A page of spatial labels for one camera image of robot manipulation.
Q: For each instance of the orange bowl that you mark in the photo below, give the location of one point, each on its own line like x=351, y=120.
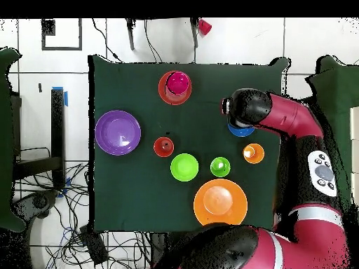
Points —
x=174, y=100

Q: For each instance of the pink cup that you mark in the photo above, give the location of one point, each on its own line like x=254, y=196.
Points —
x=178, y=82

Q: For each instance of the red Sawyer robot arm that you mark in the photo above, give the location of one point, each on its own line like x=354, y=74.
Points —
x=308, y=243

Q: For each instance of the green bowl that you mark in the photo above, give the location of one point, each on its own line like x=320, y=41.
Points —
x=183, y=168

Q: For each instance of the orange cup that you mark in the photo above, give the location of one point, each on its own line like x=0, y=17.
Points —
x=160, y=150

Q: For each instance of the green cup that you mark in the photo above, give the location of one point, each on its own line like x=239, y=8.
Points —
x=217, y=171

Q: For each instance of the dark green tablecloth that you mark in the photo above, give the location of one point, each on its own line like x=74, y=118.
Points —
x=140, y=196

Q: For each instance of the blue bowl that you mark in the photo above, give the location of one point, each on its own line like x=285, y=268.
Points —
x=239, y=132

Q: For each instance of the large yellow bowl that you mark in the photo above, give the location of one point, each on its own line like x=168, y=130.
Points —
x=220, y=204

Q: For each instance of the purple bowl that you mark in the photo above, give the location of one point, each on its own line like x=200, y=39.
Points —
x=112, y=131

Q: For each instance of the yellow cup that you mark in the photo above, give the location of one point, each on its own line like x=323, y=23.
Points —
x=258, y=155

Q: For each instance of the black stand leg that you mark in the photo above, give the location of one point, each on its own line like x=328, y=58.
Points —
x=194, y=36
x=130, y=36

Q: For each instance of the long black beam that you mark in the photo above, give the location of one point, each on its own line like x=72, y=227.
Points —
x=57, y=126

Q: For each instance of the red cup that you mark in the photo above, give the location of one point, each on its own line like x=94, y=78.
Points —
x=205, y=27

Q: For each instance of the black power box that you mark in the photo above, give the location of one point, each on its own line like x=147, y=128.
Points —
x=94, y=246

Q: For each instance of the short black beam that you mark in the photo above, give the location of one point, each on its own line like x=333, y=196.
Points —
x=36, y=166

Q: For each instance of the gray black machine base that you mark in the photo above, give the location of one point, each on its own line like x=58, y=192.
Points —
x=39, y=201

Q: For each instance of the green cloth side table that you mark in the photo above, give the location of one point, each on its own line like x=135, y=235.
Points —
x=7, y=140
x=339, y=112

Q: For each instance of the white boxes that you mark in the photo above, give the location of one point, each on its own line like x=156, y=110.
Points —
x=354, y=140

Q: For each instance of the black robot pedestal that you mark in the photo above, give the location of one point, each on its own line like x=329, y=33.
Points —
x=157, y=246

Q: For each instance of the black square frame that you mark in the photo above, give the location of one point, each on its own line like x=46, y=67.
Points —
x=80, y=36

